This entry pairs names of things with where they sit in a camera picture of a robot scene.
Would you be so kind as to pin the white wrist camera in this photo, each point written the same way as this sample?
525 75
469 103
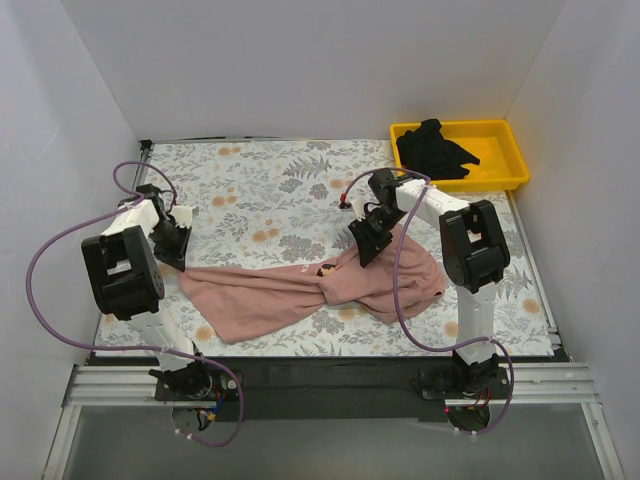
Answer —
355 204
184 215

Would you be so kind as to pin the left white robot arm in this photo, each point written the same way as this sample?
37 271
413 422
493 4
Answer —
123 268

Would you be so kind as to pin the floral table mat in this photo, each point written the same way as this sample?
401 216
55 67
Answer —
274 203

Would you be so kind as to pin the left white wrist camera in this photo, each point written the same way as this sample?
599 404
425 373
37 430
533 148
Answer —
184 215

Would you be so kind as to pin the pink t shirt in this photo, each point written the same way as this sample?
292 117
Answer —
243 304

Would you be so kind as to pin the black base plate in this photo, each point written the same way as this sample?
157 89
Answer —
333 388

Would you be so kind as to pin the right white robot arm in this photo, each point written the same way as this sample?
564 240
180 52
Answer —
474 253

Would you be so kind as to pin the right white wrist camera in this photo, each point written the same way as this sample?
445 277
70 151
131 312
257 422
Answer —
355 204

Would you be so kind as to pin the aluminium frame rail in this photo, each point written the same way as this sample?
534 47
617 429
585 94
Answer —
335 419

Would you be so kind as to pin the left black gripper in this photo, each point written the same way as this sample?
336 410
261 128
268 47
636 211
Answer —
174 245

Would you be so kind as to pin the black t shirt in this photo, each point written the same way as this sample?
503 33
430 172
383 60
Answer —
426 151

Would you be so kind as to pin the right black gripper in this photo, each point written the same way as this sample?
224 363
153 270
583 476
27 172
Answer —
370 240

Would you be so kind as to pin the yellow plastic bin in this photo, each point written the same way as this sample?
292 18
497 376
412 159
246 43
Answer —
502 166

